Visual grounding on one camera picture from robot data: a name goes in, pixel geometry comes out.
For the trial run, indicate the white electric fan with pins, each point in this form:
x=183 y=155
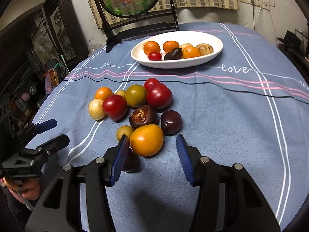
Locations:
x=40 y=45

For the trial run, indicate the tan spotted round fruit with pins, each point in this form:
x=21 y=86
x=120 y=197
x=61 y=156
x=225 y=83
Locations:
x=185 y=45
x=96 y=109
x=204 y=49

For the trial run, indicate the yellow-green round fruit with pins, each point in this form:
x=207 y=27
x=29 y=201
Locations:
x=135 y=95

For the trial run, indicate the dark purple fruit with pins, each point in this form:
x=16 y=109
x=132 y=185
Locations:
x=173 y=54

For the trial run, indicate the blue striped tablecloth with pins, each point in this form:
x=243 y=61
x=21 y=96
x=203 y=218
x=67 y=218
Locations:
x=217 y=125

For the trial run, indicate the white oval plate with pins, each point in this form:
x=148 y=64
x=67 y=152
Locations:
x=173 y=64

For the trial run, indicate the small yellow-green fruit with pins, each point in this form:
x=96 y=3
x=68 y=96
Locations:
x=120 y=93
x=124 y=131

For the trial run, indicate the dark brown tan-capped fruit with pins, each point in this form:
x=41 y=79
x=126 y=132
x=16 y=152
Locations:
x=143 y=116

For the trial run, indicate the dark purple plum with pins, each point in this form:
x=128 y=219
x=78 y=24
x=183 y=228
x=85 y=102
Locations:
x=171 y=122

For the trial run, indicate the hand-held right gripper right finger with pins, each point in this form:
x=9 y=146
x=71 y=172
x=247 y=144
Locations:
x=184 y=162

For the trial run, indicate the dark framed painting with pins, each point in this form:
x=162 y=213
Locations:
x=61 y=24

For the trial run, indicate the small red plum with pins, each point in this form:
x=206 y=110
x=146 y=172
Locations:
x=154 y=55
x=151 y=82

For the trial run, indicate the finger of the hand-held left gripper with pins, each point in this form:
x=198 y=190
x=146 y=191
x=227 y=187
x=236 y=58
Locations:
x=47 y=125
x=58 y=142

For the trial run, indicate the person's left hand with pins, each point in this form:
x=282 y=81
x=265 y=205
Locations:
x=29 y=192

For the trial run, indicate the purple cloth bag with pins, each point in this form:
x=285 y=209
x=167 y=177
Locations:
x=52 y=79

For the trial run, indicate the smooth orange round fruit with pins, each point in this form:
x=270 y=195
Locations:
x=146 y=140
x=191 y=52
x=103 y=93

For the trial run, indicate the black hat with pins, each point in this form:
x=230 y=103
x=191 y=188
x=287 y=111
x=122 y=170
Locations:
x=291 y=40

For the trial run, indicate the dark wooden cabinet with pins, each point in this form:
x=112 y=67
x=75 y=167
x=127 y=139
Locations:
x=14 y=60

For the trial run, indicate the clear plastic bags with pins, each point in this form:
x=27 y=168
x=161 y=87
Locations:
x=95 y=46

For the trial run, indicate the orange mandarin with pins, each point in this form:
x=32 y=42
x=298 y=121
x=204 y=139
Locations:
x=171 y=46
x=151 y=47

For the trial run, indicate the white green-tipped stick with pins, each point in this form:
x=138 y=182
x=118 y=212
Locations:
x=62 y=61

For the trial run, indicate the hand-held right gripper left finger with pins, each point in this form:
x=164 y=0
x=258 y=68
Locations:
x=119 y=162

